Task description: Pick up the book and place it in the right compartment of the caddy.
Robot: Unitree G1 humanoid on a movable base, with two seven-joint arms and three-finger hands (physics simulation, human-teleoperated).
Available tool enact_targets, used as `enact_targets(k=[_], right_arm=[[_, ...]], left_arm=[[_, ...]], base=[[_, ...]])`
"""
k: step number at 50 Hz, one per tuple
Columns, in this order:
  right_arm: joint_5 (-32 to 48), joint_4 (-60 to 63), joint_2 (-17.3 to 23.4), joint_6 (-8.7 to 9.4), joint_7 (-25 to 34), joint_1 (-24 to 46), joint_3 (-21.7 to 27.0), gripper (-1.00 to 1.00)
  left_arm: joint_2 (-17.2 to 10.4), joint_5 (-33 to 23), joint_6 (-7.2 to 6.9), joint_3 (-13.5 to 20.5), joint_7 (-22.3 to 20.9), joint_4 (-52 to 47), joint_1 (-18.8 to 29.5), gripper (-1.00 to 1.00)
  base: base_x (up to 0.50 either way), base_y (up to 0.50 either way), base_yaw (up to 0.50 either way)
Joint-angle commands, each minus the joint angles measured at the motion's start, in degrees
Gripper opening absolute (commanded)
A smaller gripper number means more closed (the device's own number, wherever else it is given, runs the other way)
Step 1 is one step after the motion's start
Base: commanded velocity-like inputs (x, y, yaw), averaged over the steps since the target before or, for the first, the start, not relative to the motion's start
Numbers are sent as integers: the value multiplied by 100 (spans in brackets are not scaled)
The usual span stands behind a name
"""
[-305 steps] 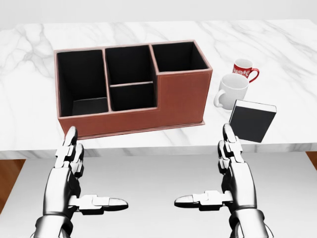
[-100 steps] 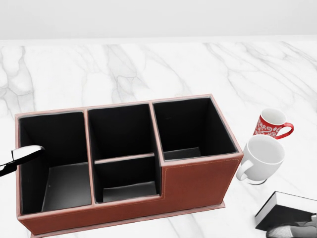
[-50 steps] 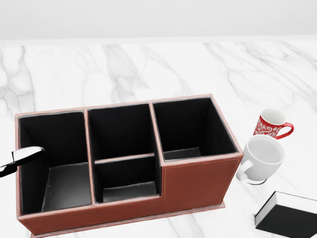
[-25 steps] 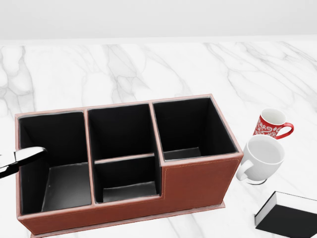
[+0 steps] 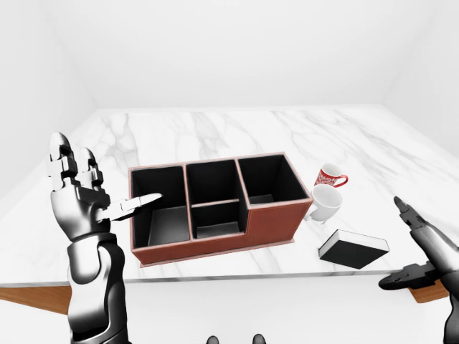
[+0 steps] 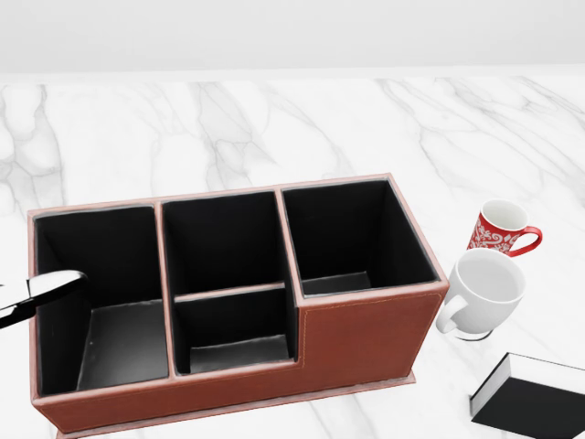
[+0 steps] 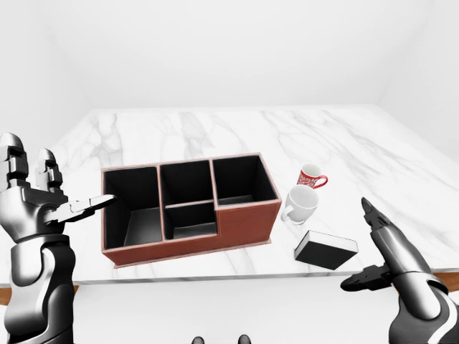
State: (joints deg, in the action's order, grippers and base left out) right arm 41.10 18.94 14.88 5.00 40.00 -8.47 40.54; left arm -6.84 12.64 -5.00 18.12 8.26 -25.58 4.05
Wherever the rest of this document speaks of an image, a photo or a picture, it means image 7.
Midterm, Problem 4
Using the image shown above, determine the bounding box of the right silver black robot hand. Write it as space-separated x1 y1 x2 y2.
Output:
339 196 433 292

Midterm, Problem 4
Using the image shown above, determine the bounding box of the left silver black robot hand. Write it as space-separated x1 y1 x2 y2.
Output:
0 133 118 245

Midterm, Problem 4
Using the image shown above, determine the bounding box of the black book with white pages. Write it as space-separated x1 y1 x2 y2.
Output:
294 229 359 271

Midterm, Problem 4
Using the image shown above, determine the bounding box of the red patterned mug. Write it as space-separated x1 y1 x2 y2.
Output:
297 163 328 189

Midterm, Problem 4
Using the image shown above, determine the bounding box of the red-brown desk caddy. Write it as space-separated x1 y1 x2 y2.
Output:
101 152 282 270

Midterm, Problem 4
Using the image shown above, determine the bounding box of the white mug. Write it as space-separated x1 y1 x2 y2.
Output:
280 184 320 226

